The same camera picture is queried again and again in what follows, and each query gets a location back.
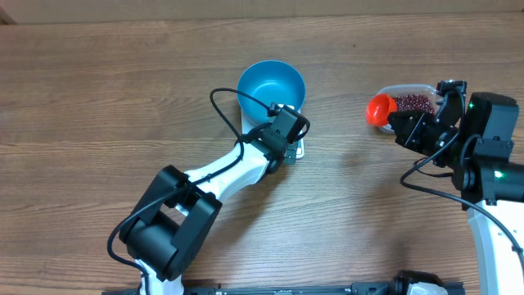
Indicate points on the white digital kitchen scale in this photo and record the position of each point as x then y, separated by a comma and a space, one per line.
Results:
301, 149

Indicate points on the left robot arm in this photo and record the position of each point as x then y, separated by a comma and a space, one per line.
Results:
167, 228

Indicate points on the red beans in container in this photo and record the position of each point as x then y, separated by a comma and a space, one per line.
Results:
414, 102

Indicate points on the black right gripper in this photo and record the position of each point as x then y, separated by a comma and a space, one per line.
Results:
417, 124

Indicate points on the blue metal bowl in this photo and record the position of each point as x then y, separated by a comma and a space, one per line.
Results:
269, 81

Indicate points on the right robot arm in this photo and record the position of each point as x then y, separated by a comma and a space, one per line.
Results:
476, 144

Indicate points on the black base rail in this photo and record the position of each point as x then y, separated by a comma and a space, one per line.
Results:
405, 282

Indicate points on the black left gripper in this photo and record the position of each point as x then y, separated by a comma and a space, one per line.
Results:
291, 156

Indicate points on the red scoop with blue handle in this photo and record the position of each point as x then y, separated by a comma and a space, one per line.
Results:
379, 108

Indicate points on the clear plastic food container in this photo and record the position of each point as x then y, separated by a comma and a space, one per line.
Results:
402, 89

